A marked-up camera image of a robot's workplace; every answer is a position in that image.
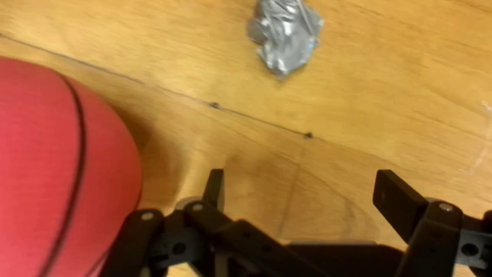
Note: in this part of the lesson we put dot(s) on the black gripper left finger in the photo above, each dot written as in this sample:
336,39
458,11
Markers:
205,240

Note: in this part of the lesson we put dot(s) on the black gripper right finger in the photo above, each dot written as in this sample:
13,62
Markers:
436,231

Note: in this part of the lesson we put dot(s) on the red rubber basketball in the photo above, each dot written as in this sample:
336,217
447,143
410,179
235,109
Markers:
47,174

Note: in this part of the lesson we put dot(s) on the crumpled silver foil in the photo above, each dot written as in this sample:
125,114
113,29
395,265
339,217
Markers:
285,32

